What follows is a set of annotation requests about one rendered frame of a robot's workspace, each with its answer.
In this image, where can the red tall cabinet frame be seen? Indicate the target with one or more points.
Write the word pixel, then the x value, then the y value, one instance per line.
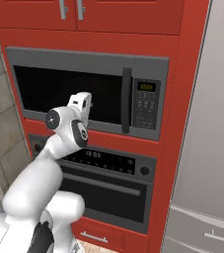
pixel 172 131

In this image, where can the black glass oven door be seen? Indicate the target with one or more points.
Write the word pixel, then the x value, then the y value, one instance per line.
pixel 116 204

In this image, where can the grey built-in oven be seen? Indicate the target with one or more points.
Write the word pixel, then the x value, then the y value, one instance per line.
pixel 116 161

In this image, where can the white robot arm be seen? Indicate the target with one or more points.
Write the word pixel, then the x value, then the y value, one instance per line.
pixel 34 184

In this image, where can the red cupboard door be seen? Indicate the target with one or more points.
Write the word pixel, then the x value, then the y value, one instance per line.
pixel 28 13
pixel 133 15

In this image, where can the black glass microwave door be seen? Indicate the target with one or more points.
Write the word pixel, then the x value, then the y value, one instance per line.
pixel 51 85

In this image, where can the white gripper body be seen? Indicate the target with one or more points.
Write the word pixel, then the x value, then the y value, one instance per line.
pixel 79 98

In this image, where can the black oven knob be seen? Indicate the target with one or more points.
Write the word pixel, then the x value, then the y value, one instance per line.
pixel 36 147
pixel 144 170

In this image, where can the grey fridge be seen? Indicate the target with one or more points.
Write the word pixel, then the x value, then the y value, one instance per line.
pixel 209 131

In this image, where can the grey microwave oven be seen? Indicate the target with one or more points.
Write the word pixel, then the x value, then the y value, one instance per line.
pixel 149 66

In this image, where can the red drawer front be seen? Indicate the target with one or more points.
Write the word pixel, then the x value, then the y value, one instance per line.
pixel 98 235

